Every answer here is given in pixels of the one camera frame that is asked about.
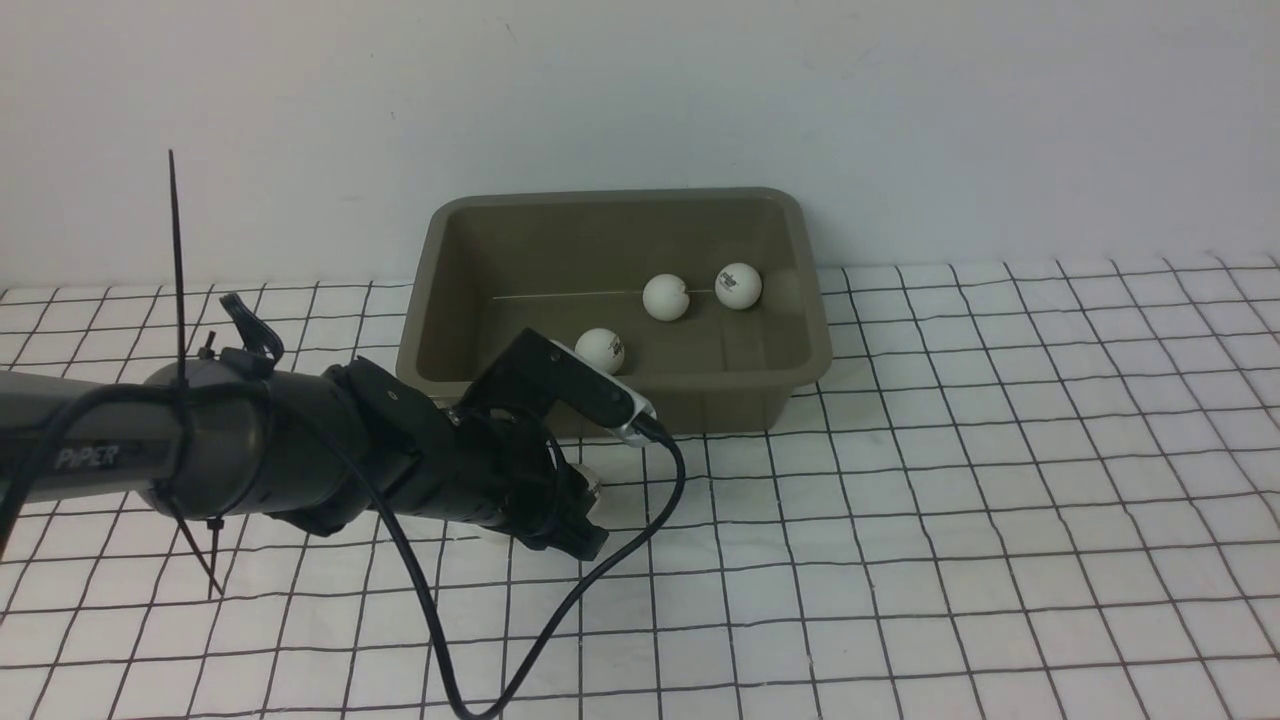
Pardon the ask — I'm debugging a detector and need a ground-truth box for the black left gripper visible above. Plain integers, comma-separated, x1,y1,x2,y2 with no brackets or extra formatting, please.
399,400,609,561

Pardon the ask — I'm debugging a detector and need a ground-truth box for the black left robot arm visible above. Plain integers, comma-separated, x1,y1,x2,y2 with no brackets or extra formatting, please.
27,357,608,561

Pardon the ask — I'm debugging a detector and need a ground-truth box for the white ping-pong ball with logo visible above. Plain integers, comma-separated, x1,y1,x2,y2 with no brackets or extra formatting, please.
570,462,602,520

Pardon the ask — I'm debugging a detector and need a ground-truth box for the white ping-pong ball plain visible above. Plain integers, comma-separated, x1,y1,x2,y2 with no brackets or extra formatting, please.
472,523,516,544

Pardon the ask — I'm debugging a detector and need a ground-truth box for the olive green plastic bin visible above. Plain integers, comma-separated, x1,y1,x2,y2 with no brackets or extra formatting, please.
396,188,833,436

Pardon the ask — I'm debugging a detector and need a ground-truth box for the white black-grid tablecloth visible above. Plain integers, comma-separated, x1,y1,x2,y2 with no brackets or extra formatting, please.
1,256,1279,719

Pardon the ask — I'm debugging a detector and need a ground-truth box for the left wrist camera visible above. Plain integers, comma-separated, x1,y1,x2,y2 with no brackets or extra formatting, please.
454,328,671,447

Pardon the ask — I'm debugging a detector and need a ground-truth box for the black cable tie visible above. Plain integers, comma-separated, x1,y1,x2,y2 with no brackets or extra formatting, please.
160,147,224,600

